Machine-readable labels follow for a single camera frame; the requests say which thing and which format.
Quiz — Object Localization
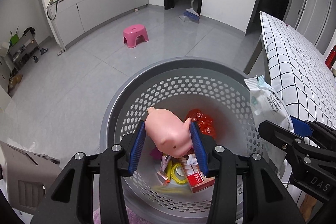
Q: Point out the pink plastic mesh basket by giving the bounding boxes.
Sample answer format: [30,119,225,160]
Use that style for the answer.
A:
[150,147,163,161]

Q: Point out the blue broom with handle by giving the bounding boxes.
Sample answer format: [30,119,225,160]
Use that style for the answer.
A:
[179,0,200,23]

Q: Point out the pink pig toy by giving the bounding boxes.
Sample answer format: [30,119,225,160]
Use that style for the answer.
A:
[145,107,193,159]

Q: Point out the pink plastic stool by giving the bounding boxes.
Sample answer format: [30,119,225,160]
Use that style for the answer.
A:
[123,24,149,48]

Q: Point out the checkered white tablecloth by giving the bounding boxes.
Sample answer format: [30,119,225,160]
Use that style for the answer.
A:
[259,11,336,204]

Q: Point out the white teal snack wrapper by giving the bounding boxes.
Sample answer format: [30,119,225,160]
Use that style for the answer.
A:
[244,76,294,172]

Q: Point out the metal shoe rack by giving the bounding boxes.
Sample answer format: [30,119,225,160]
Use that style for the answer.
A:
[4,27,40,71]

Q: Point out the grey kitchen cabinet counter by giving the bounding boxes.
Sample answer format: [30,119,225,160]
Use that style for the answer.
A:
[46,0,149,49]

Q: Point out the grey cardboard box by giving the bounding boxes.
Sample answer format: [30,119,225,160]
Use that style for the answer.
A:
[1,141,62,214]

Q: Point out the red thermos bottle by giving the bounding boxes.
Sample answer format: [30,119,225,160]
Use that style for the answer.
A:
[325,45,336,70]

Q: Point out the grey perforated laundry basket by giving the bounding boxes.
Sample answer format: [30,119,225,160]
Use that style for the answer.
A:
[100,57,268,223]

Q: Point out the red plastic bag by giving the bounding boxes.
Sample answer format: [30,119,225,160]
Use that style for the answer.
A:
[185,109,217,139]

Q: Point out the yellow square lid ring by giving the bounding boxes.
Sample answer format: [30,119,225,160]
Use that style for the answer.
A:
[167,160,189,185]

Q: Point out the red toothpaste box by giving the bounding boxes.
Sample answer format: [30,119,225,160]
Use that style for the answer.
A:
[179,153,215,193]

